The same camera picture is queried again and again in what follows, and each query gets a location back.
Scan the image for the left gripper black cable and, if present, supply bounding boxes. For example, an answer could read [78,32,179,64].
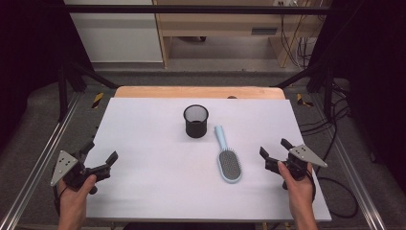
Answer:
[52,183,70,217]

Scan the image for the black floor cable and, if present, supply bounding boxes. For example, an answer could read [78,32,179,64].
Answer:
[300,80,359,219]

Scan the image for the white cabinet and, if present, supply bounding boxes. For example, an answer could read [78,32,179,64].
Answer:
[62,0,165,63]

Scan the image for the light wooden desk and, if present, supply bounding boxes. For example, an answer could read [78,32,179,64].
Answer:
[152,0,333,69]

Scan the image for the hanging desk cables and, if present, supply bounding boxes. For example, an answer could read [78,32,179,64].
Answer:
[280,13,317,68]

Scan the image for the aluminium rail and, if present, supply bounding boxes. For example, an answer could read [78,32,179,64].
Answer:
[0,92,80,230]
[310,94,387,230]

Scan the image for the white power strip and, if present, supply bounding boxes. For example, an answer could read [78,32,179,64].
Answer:
[273,0,300,8]

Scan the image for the black metal stand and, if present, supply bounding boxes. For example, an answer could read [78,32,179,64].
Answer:
[271,60,336,123]
[56,60,121,123]

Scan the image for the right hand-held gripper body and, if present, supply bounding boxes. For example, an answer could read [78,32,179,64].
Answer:
[263,144,328,182]

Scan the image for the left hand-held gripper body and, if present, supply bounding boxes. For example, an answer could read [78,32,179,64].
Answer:
[50,149,112,190]

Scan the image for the black frame crossbar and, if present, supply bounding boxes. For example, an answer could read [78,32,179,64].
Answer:
[61,4,334,15]

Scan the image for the light blue hairbrush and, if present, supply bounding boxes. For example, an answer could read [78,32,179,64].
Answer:
[213,125,243,185]

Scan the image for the white table board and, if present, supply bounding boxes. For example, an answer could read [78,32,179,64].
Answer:
[85,97,333,223]

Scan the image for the wooden table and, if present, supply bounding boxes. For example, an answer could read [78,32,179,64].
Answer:
[114,85,286,100]

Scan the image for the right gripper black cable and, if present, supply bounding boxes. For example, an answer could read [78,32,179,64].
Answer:
[305,162,318,203]

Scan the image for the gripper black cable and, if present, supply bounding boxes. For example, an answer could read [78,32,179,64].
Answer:
[305,162,318,203]
[52,183,70,217]

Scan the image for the person's right hand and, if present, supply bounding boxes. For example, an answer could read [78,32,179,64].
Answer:
[277,160,317,210]

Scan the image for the person's left hand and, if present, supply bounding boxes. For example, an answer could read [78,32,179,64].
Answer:
[57,173,98,214]

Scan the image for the black curtain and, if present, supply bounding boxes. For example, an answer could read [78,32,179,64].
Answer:
[0,0,94,151]
[309,0,406,186]

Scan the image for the black mesh cup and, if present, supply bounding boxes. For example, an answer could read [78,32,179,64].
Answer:
[183,103,210,139]

